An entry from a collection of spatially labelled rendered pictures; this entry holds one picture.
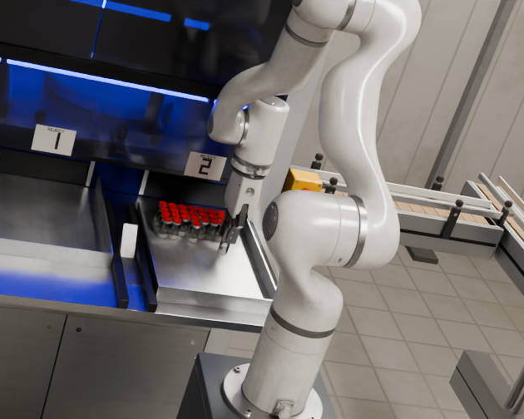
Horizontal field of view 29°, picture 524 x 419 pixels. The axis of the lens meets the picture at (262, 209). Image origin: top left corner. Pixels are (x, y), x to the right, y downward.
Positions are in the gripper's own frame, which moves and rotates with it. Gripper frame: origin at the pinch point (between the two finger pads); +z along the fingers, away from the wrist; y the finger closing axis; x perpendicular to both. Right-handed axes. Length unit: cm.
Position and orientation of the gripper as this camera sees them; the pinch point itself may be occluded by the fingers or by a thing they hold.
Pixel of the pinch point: (229, 231)
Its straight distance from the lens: 220.8
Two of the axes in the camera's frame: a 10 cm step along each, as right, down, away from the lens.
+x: -9.3, -1.5, -3.3
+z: -2.9, 8.6, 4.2
